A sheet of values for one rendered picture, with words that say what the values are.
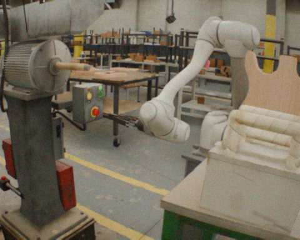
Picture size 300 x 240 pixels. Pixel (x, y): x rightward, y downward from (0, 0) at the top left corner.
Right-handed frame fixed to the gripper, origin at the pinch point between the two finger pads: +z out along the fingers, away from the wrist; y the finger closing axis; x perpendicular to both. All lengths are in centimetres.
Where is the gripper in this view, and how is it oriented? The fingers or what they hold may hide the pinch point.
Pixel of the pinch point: (114, 117)
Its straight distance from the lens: 140.5
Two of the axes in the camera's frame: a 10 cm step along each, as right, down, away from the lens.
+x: 0.4, -9.6, -2.8
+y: 5.2, -2.2, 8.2
